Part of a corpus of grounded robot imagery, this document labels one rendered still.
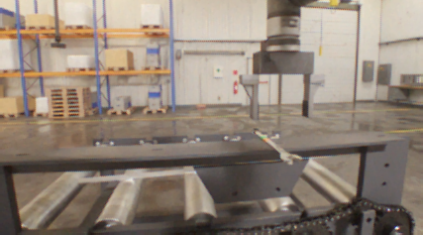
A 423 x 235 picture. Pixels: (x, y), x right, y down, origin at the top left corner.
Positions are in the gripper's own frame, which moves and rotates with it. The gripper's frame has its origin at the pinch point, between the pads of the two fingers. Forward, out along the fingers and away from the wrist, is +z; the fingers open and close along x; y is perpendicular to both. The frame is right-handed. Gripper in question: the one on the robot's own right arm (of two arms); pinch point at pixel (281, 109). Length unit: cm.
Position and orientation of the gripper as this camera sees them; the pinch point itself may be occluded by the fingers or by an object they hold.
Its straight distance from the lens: 52.6
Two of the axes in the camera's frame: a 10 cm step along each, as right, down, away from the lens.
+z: 0.1, 9.9, 1.2
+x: 9.9, -0.3, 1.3
